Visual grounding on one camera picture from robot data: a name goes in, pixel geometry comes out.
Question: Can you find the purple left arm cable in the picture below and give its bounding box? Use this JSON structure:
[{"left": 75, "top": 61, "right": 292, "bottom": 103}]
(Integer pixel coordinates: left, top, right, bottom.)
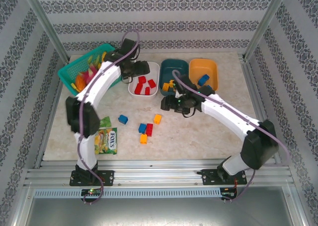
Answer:
[{"left": 77, "top": 29, "right": 141, "bottom": 206}]

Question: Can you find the slotted grey cable duct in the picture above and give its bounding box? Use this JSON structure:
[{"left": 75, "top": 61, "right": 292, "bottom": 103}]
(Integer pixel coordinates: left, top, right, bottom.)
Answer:
[{"left": 33, "top": 188, "right": 222, "bottom": 199}]

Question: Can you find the aluminium mounting rail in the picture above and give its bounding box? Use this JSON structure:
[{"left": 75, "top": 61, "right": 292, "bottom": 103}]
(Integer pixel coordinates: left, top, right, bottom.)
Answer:
[{"left": 23, "top": 158, "right": 293, "bottom": 188}]

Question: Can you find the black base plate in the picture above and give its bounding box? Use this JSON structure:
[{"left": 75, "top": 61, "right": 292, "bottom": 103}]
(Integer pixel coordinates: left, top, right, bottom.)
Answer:
[
  {"left": 201, "top": 168, "right": 248, "bottom": 186},
  {"left": 69, "top": 170, "right": 115, "bottom": 187}
]

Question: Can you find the left circuit board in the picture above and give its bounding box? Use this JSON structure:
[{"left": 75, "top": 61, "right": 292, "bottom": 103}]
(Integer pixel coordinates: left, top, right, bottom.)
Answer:
[{"left": 81, "top": 188, "right": 103, "bottom": 196}]

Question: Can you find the circuit board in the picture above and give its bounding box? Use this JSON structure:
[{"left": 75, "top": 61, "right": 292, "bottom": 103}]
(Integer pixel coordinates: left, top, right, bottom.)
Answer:
[
  {"left": 81, "top": 188, "right": 103, "bottom": 196},
  {"left": 221, "top": 187, "right": 237, "bottom": 199}
]

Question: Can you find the aluminium frame post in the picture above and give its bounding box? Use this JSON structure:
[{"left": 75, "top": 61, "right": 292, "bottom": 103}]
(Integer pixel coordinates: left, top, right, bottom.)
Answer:
[
  {"left": 19, "top": 0, "right": 71, "bottom": 63},
  {"left": 242, "top": 0, "right": 291, "bottom": 61}
]

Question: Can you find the white plastic container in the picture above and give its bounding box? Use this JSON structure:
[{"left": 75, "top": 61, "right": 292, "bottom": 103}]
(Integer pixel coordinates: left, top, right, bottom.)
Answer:
[{"left": 128, "top": 61, "right": 160, "bottom": 99}]

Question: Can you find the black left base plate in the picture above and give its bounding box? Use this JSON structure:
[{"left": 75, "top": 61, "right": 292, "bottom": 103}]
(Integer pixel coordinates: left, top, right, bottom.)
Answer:
[{"left": 69, "top": 170, "right": 115, "bottom": 187}]

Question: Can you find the green Fox's candy bag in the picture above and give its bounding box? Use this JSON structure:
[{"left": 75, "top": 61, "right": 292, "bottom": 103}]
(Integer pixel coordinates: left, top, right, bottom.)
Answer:
[{"left": 94, "top": 127, "right": 118, "bottom": 156}]

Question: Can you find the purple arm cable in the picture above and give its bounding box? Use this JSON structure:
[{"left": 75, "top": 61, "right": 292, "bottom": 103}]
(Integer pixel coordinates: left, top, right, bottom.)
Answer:
[
  {"left": 77, "top": 29, "right": 141, "bottom": 206},
  {"left": 171, "top": 70, "right": 291, "bottom": 203}
]

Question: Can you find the orange toy fruit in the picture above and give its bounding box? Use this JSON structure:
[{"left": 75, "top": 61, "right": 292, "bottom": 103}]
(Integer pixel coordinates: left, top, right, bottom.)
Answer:
[{"left": 75, "top": 75, "right": 86, "bottom": 92}]

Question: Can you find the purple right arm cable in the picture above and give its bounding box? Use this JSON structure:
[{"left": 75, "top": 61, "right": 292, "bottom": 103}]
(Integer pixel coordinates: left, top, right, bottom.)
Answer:
[{"left": 171, "top": 70, "right": 291, "bottom": 203}]

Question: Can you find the orange plastic container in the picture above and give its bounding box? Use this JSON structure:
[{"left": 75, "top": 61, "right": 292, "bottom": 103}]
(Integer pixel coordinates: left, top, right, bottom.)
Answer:
[{"left": 188, "top": 58, "right": 219, "bottom": 92}]

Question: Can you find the right aluminium frame post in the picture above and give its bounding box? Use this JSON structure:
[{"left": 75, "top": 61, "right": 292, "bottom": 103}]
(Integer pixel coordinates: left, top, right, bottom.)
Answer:
[{"left": 242, "top": 0, "right": 291, "bottom": 61}]

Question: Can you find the teal plastic mesh basket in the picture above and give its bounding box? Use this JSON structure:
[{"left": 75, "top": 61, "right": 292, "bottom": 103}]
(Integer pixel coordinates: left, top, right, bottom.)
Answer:
[{"left": 57, "top": 43, "right": 125, "bottom": 97}]

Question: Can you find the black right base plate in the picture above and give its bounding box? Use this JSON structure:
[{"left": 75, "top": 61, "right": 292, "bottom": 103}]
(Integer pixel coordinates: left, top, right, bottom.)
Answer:
[{"left": 201, "top": 168, "right": 248, "bottom": 186}]

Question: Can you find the right aluminium side rail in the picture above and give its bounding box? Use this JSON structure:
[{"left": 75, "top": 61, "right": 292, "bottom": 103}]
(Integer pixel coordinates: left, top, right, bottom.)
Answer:
[{"left": 238, "top": 54, "right": 283, "bottom": 167}]

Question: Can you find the dark teal plastic container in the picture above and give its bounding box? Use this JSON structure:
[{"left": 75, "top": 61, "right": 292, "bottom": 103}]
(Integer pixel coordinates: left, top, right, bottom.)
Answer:
[{"left": 159, "top": 59, "right": 189, "bottom": 97}]

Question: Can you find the left aluminium frame post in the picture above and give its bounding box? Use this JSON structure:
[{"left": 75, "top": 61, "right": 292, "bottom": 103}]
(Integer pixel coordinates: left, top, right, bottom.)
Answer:
[{"left": 19, "top": 0, "right": 71, "bottom": 63}]

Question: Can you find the right circuit board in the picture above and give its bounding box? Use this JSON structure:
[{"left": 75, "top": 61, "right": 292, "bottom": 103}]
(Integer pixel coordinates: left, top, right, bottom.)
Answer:
[{"left": 221, "top": 187, "right": 237, "bottom": 199}]

